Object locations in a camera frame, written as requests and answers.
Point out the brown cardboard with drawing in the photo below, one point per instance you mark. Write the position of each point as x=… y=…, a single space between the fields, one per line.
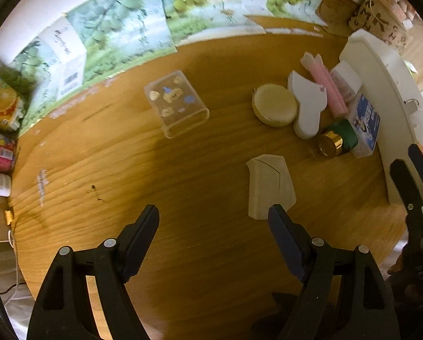
x=336 y=14

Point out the orange juice carton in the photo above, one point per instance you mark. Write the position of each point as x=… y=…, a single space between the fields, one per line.
x=12 y=108

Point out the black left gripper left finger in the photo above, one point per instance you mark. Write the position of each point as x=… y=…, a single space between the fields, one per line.
x=134 y=242

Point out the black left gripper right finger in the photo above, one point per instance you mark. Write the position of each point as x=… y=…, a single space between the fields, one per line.
x=291 y=238

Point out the white square charger box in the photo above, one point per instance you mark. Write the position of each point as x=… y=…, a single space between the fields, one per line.
x=346 y=80

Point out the beige letter-print fabric bag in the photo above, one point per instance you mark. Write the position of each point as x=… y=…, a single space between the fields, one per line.
x=372 y=17

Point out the white plastic storage bin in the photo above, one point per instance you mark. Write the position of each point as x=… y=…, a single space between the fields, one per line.
x=387 y=83

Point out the white cat-shaped case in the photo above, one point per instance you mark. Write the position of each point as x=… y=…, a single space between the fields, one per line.
x=312 y=100

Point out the pink sticker-covered case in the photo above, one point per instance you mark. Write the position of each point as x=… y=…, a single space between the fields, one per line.
x=401 y=9

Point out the blue white plastic floss box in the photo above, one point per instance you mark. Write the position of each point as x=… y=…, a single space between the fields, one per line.
x=365 y=122

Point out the clear acrylic sticker box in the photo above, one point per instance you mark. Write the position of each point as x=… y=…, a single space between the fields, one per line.
x=177 y=103

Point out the round cream compact mirror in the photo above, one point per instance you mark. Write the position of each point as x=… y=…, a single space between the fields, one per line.
x=274 y=105

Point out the cream faceted case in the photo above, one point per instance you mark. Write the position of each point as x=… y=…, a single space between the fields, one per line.
x=270 y=183

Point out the pink hair roller clip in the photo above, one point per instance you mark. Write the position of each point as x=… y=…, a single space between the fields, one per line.
x=322 y=76

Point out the green grape printed cardboard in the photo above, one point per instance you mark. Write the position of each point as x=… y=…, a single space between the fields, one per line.
x=101 y=38

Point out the green gold perfume bottle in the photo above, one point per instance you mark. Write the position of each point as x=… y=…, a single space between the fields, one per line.
x=337 y=139

